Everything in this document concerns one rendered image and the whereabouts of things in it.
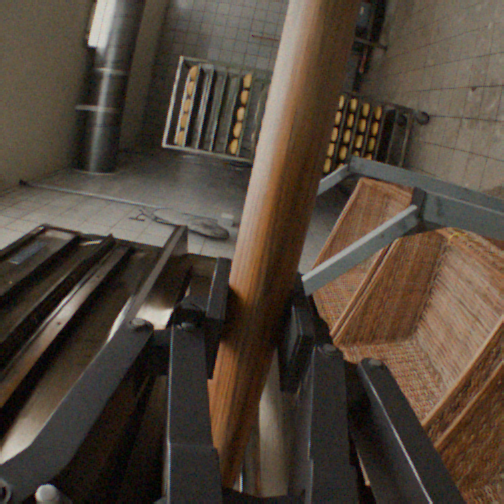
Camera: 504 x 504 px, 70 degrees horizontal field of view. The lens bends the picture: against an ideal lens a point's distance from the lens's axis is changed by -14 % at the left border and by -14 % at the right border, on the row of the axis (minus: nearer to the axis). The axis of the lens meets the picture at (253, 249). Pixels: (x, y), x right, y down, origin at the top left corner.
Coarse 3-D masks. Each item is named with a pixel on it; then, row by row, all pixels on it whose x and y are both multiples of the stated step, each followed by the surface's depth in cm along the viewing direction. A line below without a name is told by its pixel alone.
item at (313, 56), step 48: (336, 0) 14; (288, 48) 15; (336, 48) 15; (288, 96) 16; (336, 96) 16; (288, 144) 16; (288, 192) 17; (240, 240) 18; (288, 240) 17; (240, 288) 18; (288, 288) 19; (240, 336) 19; (240, 384) 20; (240, 432) 21
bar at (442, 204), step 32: (352, 160) 101; (320, 192) 105; (416, 192) 58; (448, 192) 103; (480, 192) 104; (384, 224) 59; (416, 224) 58; (448, 224) 57; (480, 224) 57; (352, 256) 59; (256, 416) 39; (256, 448) 35; (256, 480) 31
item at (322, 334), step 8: (312, 320) 19; (320, 320) 19; (320, 328) 18; (328, 328) 18; (320, 336) 18; (328, 336) 18; (344, 360) 16; (344, 368) 15; (352, 368) 16; (304, 376) 16; (352, 376) 15; (304, 384) 16; (352, 384) 15; (360, 384) 15; (352, 392) 15; (360, 392) 15; (352, 400) 15; (360, 400) 15; (368, 400) 15; (352, 408) 15; (360, 408) 15; (368, 408) 15
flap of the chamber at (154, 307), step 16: (176, 240) 151; (176, 256) 148; (160, 272) 122; (176, 272) 149; (144, 288) 110; (160, 288) 122; (176, 288) 149; (144, 304) 103; (160, 304) 122; (160, 320) 122; (112, 448) 73; (112, 464) 72; (96, 480) 62; (96, 496) 61
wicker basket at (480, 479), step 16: (496, 368) 55; (496, 384) 56; (480, 400) 57; (496, 400) 57; (464, 416) 58; (480, 416) 58; (496, 416) 58; (448, 432) 59; (480, 432) 59; (496, 432) 60; (448, 448) 60; (464, 448) 60; (480, 448) 61; (496, 448) 61; (448, 464) 62; (464, 464) 62; (480, 464) 62; (496, 464) 62; (464, 480) 63; (480, 480) 64; (496, 480) 64; (464, 496) 63; (480, 496) 62; (496, 496) 61
